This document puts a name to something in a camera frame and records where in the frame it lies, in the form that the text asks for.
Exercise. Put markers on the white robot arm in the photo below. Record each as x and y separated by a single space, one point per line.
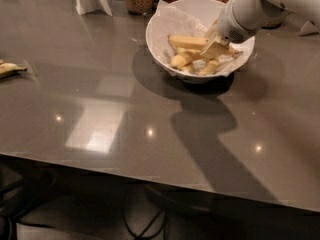
308 9

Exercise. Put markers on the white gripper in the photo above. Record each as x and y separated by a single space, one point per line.
231 24

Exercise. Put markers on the banana on table left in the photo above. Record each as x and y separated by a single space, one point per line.
8 69

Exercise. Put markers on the small lower left banana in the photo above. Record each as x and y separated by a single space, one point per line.
188 68

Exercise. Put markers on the white bowl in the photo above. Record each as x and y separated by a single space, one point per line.
160 34

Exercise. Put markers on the white paper liner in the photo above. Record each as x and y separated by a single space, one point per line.
176 22

